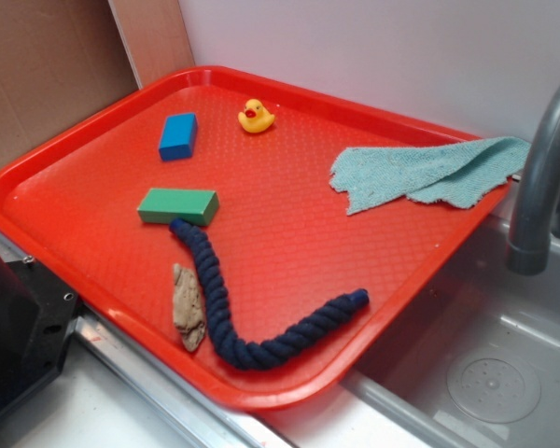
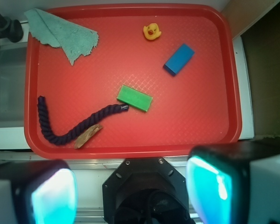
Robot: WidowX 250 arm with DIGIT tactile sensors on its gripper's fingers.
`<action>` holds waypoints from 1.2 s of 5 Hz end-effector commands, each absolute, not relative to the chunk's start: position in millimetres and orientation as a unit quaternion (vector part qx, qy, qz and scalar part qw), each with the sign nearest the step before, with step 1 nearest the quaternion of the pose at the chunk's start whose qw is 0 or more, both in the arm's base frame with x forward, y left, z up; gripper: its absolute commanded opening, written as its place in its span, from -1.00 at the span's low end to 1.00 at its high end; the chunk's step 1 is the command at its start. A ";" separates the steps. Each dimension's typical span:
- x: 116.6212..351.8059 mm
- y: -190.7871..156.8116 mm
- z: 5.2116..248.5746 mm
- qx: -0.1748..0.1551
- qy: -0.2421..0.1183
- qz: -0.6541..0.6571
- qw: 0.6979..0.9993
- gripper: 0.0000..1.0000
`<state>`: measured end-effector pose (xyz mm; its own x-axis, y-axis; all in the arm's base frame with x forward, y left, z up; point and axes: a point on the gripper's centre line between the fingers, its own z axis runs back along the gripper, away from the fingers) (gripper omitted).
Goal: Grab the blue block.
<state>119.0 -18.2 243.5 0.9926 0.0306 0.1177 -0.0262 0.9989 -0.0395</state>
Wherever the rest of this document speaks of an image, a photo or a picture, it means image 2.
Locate dark purple rope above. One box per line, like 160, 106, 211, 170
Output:
37, 96, 130, 147

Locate green rectangular block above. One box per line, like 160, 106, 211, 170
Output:
117, 85, 153, 112

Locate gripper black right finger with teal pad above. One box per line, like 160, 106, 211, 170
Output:
186, 140, 280, 224

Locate teal cloth rag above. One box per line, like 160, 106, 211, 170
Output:
24, 8, 99, 66

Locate metal sink basin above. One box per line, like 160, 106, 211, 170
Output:
0, 43, 27, 128

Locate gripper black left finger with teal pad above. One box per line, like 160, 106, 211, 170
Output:
0, 160, 78, 224

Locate brown wood piece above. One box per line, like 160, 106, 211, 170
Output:
74, 124, 103, 149

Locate red plastic tray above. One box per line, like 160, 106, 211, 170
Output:
24, 4, 242, 159

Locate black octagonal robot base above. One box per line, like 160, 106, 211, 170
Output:
102, 157, 195, 224

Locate yellow rubber duck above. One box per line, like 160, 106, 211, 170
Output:
143, 23, 162, 41

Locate blue rectangular block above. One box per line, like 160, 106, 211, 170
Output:
163, 44, 195, 76

